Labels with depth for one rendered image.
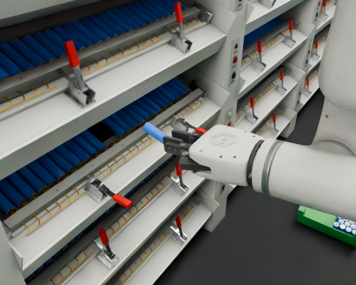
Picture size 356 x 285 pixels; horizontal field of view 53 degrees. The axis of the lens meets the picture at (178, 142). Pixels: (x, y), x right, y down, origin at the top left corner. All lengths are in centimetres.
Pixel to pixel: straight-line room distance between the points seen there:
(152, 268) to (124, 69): 58
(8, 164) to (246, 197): 103
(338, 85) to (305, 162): 12
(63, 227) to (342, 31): 49
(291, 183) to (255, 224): 80
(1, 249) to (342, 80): 48
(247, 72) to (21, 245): 80
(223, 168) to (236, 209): 81
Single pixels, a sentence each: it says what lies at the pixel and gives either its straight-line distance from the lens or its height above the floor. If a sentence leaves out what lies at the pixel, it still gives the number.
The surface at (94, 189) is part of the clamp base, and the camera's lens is 66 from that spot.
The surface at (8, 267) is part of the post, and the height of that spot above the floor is 51.
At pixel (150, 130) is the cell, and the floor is 59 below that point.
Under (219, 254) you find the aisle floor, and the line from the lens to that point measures 120.
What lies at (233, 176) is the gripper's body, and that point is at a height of 60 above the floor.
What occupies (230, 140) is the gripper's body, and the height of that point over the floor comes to 62.
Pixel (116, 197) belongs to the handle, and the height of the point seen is 51.
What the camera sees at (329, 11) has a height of 49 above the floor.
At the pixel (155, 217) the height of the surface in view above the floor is 30.
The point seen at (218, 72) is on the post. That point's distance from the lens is 91.
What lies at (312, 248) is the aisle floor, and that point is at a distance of 128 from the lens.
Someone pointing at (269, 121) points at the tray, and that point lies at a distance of 162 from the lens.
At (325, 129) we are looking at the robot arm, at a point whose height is 65.
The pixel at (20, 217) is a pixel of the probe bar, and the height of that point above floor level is 53.
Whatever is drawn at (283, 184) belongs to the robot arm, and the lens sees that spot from 51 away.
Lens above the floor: 94
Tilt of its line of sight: 35 degrees down
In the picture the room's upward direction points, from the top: straight up
